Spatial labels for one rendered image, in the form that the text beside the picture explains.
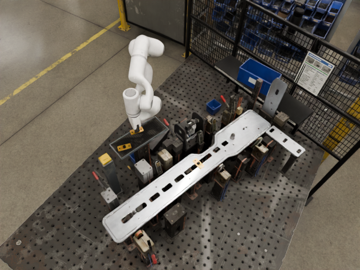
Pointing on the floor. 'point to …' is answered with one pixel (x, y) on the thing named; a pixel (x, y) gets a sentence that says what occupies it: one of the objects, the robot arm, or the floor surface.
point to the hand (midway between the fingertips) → (136, 128)
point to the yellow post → (341, 130)
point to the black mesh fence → (277, 66)
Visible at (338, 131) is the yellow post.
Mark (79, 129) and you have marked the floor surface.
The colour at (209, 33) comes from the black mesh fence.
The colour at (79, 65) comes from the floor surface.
